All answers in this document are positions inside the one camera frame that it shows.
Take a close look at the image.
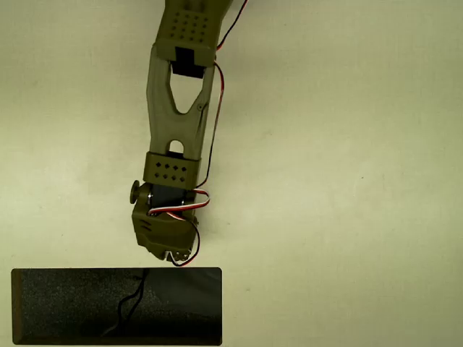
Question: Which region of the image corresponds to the red white looped servo cable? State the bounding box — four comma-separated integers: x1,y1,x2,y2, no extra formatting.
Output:
147,187,211,268

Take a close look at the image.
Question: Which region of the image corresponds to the long red black arm cable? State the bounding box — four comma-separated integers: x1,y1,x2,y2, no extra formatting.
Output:
193,0,250,191

